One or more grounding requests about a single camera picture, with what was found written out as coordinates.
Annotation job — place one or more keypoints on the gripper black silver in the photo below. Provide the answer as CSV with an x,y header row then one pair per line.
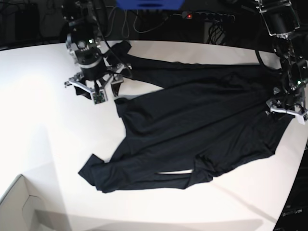
x,y
97,77
284,103

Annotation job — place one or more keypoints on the black long-sleeve t-shirt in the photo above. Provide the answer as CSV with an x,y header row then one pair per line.
x,y
205,121

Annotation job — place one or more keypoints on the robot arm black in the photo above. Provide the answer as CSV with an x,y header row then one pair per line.
x,y
290,44
83,42

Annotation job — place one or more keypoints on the blue box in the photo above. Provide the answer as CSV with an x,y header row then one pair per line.
x,y
149,4

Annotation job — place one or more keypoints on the white plastic bin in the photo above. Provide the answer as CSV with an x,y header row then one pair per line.
x,y
21,211

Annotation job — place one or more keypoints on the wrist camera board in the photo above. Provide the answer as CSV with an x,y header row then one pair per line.
x,y
99,97

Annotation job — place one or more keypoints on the black power strip red switch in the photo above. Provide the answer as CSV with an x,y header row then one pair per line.
x,y
208,17

